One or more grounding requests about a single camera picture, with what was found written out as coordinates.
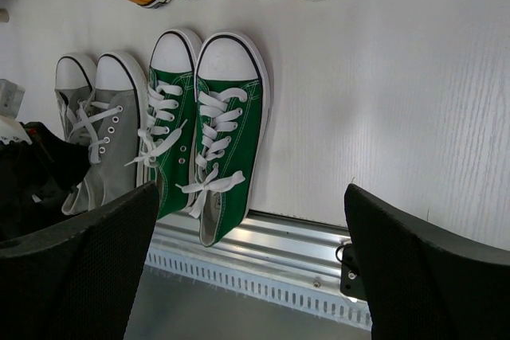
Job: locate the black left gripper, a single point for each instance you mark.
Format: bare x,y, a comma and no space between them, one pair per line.
38,172

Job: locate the green canvas sneaker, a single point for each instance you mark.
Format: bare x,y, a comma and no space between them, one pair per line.
232,96
167,142

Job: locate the grey canvas sneaker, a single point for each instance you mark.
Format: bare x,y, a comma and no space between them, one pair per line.
112,115
74,81

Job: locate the aluminium mounting rail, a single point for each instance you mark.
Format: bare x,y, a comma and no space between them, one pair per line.
280,248

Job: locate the slotted grey cable duct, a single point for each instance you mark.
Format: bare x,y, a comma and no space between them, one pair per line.
310,298

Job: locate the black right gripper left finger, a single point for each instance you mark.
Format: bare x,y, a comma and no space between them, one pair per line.
78,279

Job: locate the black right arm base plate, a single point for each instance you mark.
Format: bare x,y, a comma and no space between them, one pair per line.
351,283

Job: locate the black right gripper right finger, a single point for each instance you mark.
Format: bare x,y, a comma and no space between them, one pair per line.
422,281

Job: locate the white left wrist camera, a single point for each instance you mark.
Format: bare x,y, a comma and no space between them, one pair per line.
11,100

